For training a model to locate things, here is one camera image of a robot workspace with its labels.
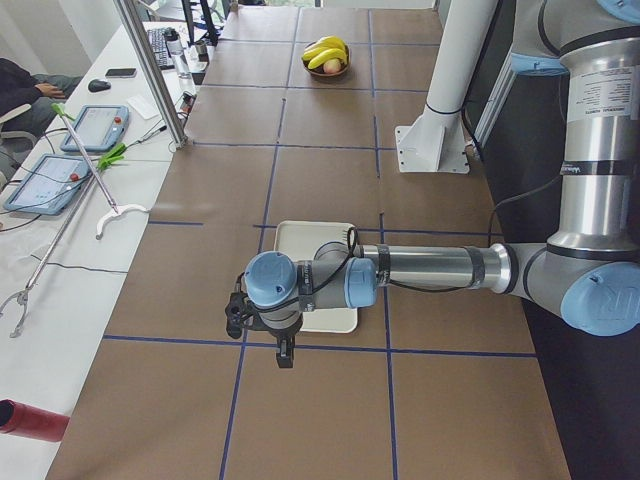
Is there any brown wicker basket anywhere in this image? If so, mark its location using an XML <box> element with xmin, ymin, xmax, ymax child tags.
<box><xmin>301</xmin><ymin>42</ymin><xmax>350</xmax><ymax>77</ymax></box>

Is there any clear water bottle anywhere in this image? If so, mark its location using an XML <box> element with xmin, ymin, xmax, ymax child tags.
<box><xmin>164</xmin><ymin>28</ymin><xmax>192</xmax><ymax>79</ymax></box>

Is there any white-claw reacher grabber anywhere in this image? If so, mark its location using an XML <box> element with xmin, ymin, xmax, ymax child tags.
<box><xmin>52</xmin><ymin>103</ymin><xmax>150</xmax><ymax>240</ymax></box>

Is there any metal-claw reacher grabber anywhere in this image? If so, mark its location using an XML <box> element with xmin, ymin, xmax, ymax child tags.
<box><xmin>1</xmin><ymin>144</ymin><xmax>127</xmax><ymax>338</ymax></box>

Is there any black computer mouse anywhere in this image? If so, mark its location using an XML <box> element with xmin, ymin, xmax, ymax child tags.
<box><xmin>87</xmin><ymin>79</ymin><xmax>111</xmax><ymax>93</ymax></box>

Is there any black smartphone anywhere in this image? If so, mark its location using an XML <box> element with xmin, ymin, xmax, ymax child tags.
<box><xmin>105</xmin><ymin>68</ymin><xmax>137</xmax><ymax>79</ymax></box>

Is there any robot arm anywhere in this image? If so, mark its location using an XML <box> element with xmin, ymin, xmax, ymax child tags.
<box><xmin>225</xmin><ymin>1</ymin><xmax>639</xmax><ymax>368</ymax></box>

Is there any pink apple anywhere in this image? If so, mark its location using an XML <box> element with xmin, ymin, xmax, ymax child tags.
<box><xmin>322</xmin><ymin>58</ymin><xmax>343</xmax><ymax>75</ymax></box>

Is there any black keyboard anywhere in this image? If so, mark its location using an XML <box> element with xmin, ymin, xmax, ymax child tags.
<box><xmin>147</xmin><ymin>28</ymin><xmax>174</xmax><ymax>70</ymax></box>

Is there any near teach pendant tablet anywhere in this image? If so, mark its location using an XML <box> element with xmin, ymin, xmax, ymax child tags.
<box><xmin>4</xmin><ymin>154</ymin><xmax>90</xmax><ymax>215</ymax></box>

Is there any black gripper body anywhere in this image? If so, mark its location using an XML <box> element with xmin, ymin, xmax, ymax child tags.
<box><xmin>254</xmin><ymin>313</ymin><xmax>303</xmax><ymax>346</ymax></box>

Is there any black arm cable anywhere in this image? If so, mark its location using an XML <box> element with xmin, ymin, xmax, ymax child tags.
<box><xmin>232</xmin><ymin>225</ymin><xmax>566</xmax><ymax>321</ymax></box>

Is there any teach pendant tablet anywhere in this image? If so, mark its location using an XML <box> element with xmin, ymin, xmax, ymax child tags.
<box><xmin>4</xmin><ymin>154</ymin><xmax>90</xmax><ymax>215</ymax></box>
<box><xmin>73</xmin><ymin>105</ymin><xmax>129</xmax><ymax>153</ymax></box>

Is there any far teach pendant tablet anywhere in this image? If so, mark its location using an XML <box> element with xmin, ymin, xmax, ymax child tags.
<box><xmin>73</xmin><ymin>105</ymin><xmax>129</xmax><ymax>153</ymax></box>

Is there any metal cup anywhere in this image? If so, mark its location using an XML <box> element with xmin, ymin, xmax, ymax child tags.
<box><xmin>194</xmin><ymin>40</ymin><xmax>208</xmax><ymax>60</ymax></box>

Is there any cream rectangular tray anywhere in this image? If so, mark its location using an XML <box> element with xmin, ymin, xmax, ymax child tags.
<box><xmin>273</xmin><ymin>220</ymin><xmax>358</xmax><ymax>334</ymax></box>

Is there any seated person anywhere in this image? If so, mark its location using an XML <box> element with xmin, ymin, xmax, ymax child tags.
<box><xmin>0</xmin><ymin>58</ymin><xmax>83</xmax><ymax>138</ymax></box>

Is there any aluminium frame post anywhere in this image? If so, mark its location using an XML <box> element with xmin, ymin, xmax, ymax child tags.
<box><xmin>114</xmin><ymin>0</ymin><xmax>188</xmax><ymax>150</ymax></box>

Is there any white pillar with base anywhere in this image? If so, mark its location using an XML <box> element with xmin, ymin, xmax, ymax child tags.
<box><xmin>395</xmin><ymin>0</ymin><xmax>498</xmax><ymax>174</ymax></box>

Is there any red cylinder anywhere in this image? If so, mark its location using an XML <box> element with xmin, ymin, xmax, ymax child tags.
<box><xmin>1</xmin><ymin>399</ymin><xmax>70</xmax><ymax>442</ymax></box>

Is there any yellow banana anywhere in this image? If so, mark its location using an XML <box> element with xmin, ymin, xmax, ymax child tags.
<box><xmin>301</xmin><ymin>45</ymin><xmax>327</xmax><ymax>62</ymax></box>
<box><xmin>307</xmin><ymin>48</ymin><xmax>348</xmax><ymax>70</ymax></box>
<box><xmin>315</xmin><ymin>36</ymin><xmax>346</xmax><ymax>51</ymax></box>

